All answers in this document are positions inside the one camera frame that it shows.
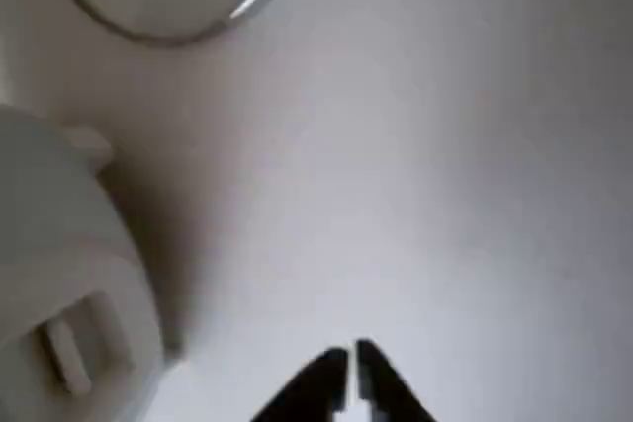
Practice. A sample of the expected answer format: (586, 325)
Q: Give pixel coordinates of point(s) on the white rounded plastic object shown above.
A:
(54, 254)

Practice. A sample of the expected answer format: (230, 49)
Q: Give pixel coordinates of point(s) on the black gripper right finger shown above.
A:
(383, 387)

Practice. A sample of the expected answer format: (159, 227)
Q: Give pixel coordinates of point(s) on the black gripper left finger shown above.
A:
(321, 382)

